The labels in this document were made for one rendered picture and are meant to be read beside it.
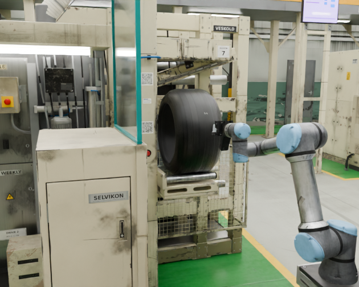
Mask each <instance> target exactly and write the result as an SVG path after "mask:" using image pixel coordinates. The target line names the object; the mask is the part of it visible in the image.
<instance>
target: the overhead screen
mask: <svg viewBox="0 0 359 287"><path fill-rule="evenodd" d="M338 6H339V0H301V19H300V23H318V24H337V22H338Z"/></svg>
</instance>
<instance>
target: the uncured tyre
mask: <svg viewBox="0 0 359 287"><path fill-rule="evenodd" d="M204 91H205V90H203V89H174V90H171V91H169V92H168V93H167V94H166V95H165V96H164V97H163V98H162V100H161V103H160V107H159V111H158V121H157V135H158V146H159V150H160V155H161V159H162V162H163V164H164V166H165V167H166V169H168V170H169V171H170V172H171V173H172V174H174V175H182V174H196V173H207V172H209V171H211V170H212V168H213V167H214V166H215V165H216V164H217V162H218V160H219V157H220V155H221V150H220V148H219V146H220V142H221V137H222V136H216V135H212V131H213V125H214V124H215V121H222V116H221V112H220V110H219V106H218V104H217V102H216V100H215V99H214V98H213V97H212V95H211V94H208V93H205V92H204ZM206 92H207V91H206ZM203 112H208V114H209V115H204V114H203Z"/></svg>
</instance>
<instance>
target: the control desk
mask: <svg viewBox="0 0 359 287"><path fill-rule="evenodd" d="M36 170H37V180H38V198H39V216H40V235H41V245H42V263H43V281H44V287H148V236H147V234H148V165H147V144H145V143H144V142H142V144H136V143H135V142H134V141H133V140H131V139H130V138H129V137H127V136H126V135H125V134H124V133H122V132H121V131H119V130H118V129H117V128H116V127H113V128H81V129H50V130H40V131H39V135H38V141H37V145H36Z"/></svg>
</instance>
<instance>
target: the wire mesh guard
mask: <svg viewBox="0 0 359 287"><path fill-rule="evenodd" d="M157 152H159V165H160V150H159V149H157ZM224 154H229V165H233V157H232V164H230V152H229V153H224ZM220 158H222V161H218V162H223V158H226V157H223V151H222V157H220ZM225 161H227V160H225ZM215 166H218V180H215V181H218V182H219V177H222V176H219V165H215ZM212 170H215V169H212ZM212 170H211V172H212ZM243 171H246V181H243V182H246V184H245V185H246V192H245V195H243V196H245V208H244V213H242V214H244V216H243V217H244V222H245V225H244V226H241V218H240V217H238V218H240V220H238V221H240V225H239V226H238V222H237V226H233V227H226V228H225V223H227V225H226V226H228V219H231V218H228V213H227V222H225V215H223V216H224V228H218V216H217V223H216V224H217V229H211V221H213V220H211V212H210V217H209V218H210V229H208V230H204V231H197V223H198V222H196V226H193V227H196V229H195V230H196V231H195V232H193V230H190V231H192V232H187V233H186V229H185V233H178V234H175V229H178V228H175V226H176V225H175V211H176V210H175V207H178V216H179V203H180V202H179V199H178V206H175V199H174V210H173V211H174V232H173V233H174V234H173V235H168V230H169V229H168V223H169V222H168V204H169V203H168V200H167V207H164V208H167V222H166V223H167V226H164V227H167V229H166V230H167V233H164V234H167V235H165V236H158V239H165V238H171V237H179V236H187V235H195V234H200V233H209V232H217V231H225V230H230V229H238V228H246V227H247V205H248V174H249V158H248V162H246V170H243V168H242V174H238V175H242V179H243ZM229 172H233V171H229ZM238 172H240V171H238ZM222 173H225V179H221V180H225V185H226V176H229V175H226V171H225V172H222ZM232 176H233V174H232ZM236 179H238V178H236V171H235V182H236ZM228 180H229V178H228ZM231 183H234V182H231ZM219 184H222V183H219ZM239 186H242V185H239ZM240 189H243V188H240ZM234 190H237V189H234ZM241 193H243V192H241ZM232 194H233V193H232V191H231V200H229V192H228V197H227V198H228V205H229V201H231V203H232V197H235V196H232ZM219 195H221V205H219V206H221V207H222V192H221V194H219ZM196 197H200V207H199V208H200V218H199V219H202V218H201V196H196ZM180 199H183V198H180ZM224 199H225V197H224ZM194 201H197V200H194ZM234 201H236V200H234ZM182 202H183V201H182ZM185 202H186V201H185ZM188 202H189V205H185V206H189V208H188V209H189V223H187V224H189V229H190V220H193V219H190V209H191V208H190V202H192V201H190V197H189V201H188ZM223 202H226V201H223ZM202 204H203V225H202V226H205V225H204V215H205V214H204V204H205V203H204V202H203V203H202ZM196 205H198V204H196ZM224 205H227V204H224ZM181 206H183V205H181ZM159 209H160V208H159ZM206 211H208V210H206ZM231 212H232V210H231ZM159 213H160V211H159ZM192 213H193V212H192ZM180 214H184V213H180ZM207 214H208V213H207ZM232 215H234V219H235V208H234V214H232ZM160 216H164V215H160ZM193 216H196V215H193ZM213 217H216V216H213ZM220 217H221V215H220ZM206 218H207V217H206ZM159 220H161V219H159ZM219 220H222V219H219ZM180 221H183V220H180ZM214 221H215V220H214ZM206 222H208V221H206ZM230 222H232V221H230ZM158 224H160V223H158ZM192 224H193V222H192ZM220 224H221V222H220ZM182 225H183V224H182ZM207 225H209V224H207ZM213 225H214V224H213ZM221 227H223V226H221ZM159 228H160V226H159ZM207 228H208V227H207ZM212 228H215V227H212ZM159 232H160V230H159ZM181 232H184V231H181ZM160 235H162V234H160Z"/></svg>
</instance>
